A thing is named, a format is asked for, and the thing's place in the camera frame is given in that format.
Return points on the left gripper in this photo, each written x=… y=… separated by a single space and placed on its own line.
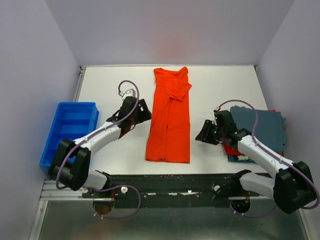
x=144 y=114

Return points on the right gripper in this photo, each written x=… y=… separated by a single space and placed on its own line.
x=204 y=135

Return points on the orange t shirt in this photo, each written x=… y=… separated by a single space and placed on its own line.
x=169 y=135

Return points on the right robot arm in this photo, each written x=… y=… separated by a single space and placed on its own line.
x=289 y=184

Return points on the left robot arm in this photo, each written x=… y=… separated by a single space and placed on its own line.
x=70 y=167

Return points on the folded red t shirt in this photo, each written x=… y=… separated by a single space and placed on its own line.
x=231 y=152

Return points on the folded teal t shirt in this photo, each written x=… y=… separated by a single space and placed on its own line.
x=269 y=127

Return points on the blue plastic bin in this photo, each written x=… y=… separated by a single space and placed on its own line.
x=72 y=120

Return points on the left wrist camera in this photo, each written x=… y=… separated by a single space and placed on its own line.
x=128 y=93

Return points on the black mounting base rail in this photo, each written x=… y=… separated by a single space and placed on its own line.
x=170 y=191

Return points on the aluminium frame rail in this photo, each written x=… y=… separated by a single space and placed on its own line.
x=49 y=193

